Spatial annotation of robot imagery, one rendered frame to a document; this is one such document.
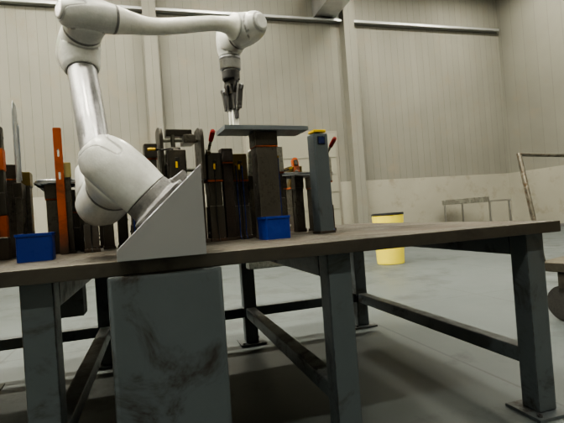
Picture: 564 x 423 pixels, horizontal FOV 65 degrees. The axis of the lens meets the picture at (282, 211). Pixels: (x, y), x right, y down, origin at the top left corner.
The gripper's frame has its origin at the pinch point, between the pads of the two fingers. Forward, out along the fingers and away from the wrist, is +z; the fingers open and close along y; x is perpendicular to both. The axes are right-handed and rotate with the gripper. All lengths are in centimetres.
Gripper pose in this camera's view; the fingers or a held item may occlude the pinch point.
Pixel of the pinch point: (233, 119)
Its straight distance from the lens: 189.0
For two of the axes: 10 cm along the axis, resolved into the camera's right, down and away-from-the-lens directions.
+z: 0.7, 10.0, -0.1
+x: -7.1, 0.4, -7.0
